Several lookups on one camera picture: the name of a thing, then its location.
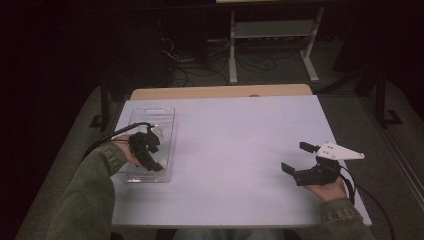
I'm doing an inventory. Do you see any grey metal table frame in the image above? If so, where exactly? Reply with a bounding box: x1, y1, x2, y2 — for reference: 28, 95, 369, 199
215, 0, 326, 85

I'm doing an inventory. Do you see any black metal stand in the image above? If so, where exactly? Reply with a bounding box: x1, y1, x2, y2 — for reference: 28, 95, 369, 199
89, 78, 112, 132
353, 64, 403, 130

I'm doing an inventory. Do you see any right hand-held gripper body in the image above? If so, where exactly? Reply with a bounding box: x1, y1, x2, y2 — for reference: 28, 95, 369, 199
294, 141, 366, 187

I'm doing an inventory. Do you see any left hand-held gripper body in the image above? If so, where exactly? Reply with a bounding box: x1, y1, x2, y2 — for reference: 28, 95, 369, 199
128, 131, 161, 167

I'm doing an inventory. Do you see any person's right hand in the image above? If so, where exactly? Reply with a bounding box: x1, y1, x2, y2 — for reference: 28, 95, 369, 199
304, 175, 349, 203

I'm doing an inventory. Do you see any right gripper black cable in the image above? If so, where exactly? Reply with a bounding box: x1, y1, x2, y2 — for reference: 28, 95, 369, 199
339, 165, 396, 240

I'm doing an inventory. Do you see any tangle of black floor cables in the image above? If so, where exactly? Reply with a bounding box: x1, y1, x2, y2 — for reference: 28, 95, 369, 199
159, 35, 278, 86

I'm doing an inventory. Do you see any person's left hand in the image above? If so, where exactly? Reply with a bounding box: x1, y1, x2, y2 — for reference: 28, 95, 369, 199
111, 134, 145, 168

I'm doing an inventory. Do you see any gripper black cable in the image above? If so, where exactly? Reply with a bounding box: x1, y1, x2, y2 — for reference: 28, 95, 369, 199
339, 165, 396, 240
82, 121, 155, 161

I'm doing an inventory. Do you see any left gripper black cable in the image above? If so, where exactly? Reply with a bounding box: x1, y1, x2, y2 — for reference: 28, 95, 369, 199
82, 121, 155, 161

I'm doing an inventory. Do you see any clear plastic container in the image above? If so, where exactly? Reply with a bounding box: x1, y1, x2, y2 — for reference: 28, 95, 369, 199
124, 106, 179, 184

